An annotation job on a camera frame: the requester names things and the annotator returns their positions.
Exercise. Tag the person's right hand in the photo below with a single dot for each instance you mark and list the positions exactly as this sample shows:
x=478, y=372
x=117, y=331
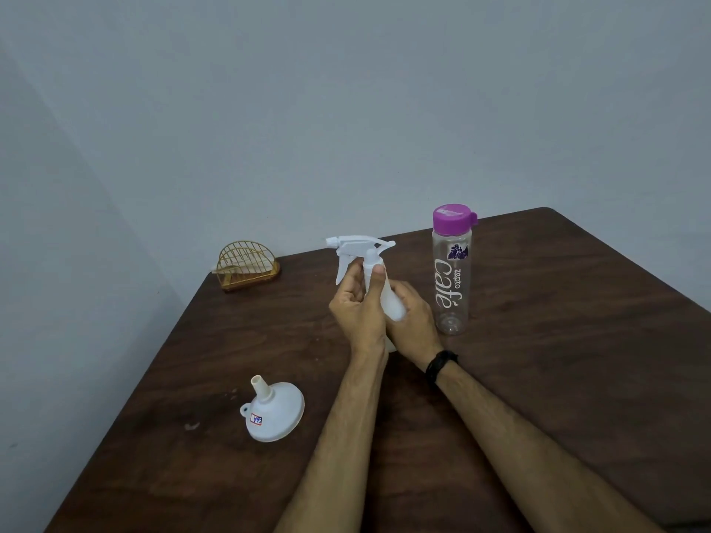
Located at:
x=416, y=333

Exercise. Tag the purple bottle cap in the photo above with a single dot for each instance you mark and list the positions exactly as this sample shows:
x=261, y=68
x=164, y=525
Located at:
x=452, y=219

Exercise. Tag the black wristband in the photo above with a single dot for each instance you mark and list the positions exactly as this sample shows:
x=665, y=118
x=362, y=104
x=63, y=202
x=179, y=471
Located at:
x=440, y=363

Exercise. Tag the clear water bottle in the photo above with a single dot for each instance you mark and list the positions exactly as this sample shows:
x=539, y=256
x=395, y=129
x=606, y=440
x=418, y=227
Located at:
x=452, y=288

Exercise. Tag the white spray bottle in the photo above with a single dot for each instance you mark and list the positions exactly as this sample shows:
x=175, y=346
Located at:
x=392, y=305

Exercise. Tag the person's right forearm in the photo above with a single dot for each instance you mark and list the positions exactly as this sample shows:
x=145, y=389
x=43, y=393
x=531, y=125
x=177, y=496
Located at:
x=533, y=460

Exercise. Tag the white trigger sprayer head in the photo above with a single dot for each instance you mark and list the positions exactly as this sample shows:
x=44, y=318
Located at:
x=355, y=244

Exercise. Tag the dark wooden table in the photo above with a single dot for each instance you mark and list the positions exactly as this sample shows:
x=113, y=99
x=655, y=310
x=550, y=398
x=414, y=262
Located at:
x=555, y=349

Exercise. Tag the person's left forearm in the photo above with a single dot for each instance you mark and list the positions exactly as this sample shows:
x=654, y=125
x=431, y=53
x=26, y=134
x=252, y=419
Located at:
x=339, y=455

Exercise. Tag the white plastic funnel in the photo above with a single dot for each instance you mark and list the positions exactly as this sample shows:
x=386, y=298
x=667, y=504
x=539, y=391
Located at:
x=278, y=416

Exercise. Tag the person's left hand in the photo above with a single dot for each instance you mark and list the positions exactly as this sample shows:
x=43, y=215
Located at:
x=361, y=321

